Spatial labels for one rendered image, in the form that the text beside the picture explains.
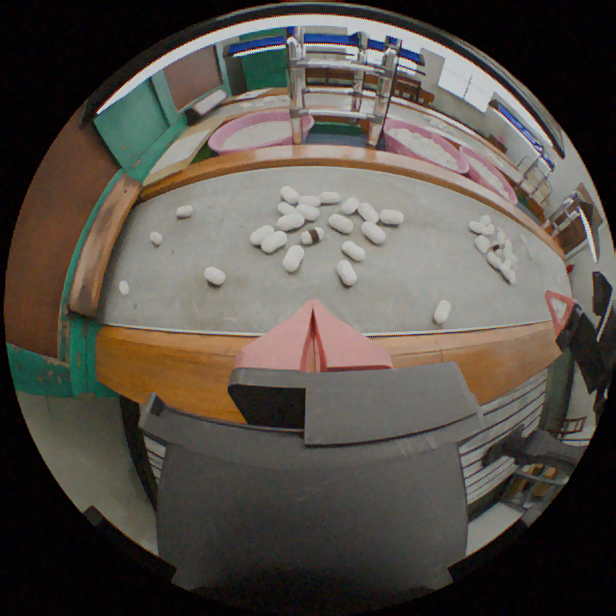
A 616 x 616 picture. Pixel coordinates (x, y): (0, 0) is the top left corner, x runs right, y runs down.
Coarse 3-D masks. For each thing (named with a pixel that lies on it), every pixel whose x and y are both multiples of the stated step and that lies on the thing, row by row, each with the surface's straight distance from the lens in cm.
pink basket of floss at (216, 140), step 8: (264, 112) 69; (272, 112) 69; (280, 112) 68; (288, 112) 66; (240, 120) 68; (256, 120) 69; (264, 120) 69; (280, 120) 68; (304, 120) 61; (312, 120) 56; (224, 128) 66; (232, 128) 67; (240, 128) 68; (304, 128) 61; (216, 136) 62; (224, 136) 65; (288, 136) 46; (304, 136) 53; (208, 144) 56; (216, 144) 60; (264, 144) 45; (272, 144) 46; (280, 144) 47; (288, 144) 49; (224, 152) 50; (232, 152) 48
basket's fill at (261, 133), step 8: (248, 128) 66; (256, 128) 64; (264, 128) 62; (272, 128) 60; (280, 128) 61; (288, 128) 59; (232, 136) 64; (240, 136) 61; (248, 136) 59; (256, 136) 57; (264, 136) 56; (272, 136) 55; (280, 136) 56; (224, 144) 60; (232, 144) 58; (240, 144) 56; (248, 144) 54; (256, 144) 53
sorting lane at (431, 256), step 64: (192, 192) 45; (256, 192) 36; (320, 192) 35; (384, 192) 38; (448, 192) 49; (128, 256) 48; (192, 256) 33; (256, 256) 28; (320, 256) 27; (384, 256) 29; (448, 256) 35; (128, 320) 40; (192, 320) 29; (256, 320) 25; (384, 320) 26; (448, 320) 31; (512, 320) 45
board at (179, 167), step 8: (216, 120) 74; (192, 128) 79; (200, 128) 73; (208, 128) 68; (216, 128) 68; (184, 136) 74; (208, 136) 62; (200, 144) 57; (184, 160) 52; (168, 168) 55; (176, 168) 51; (184, 168) 50; (152, 176) 58; (160, 176) 54; (168, 176) 52; (144, 184) 58; (152, 184) 55
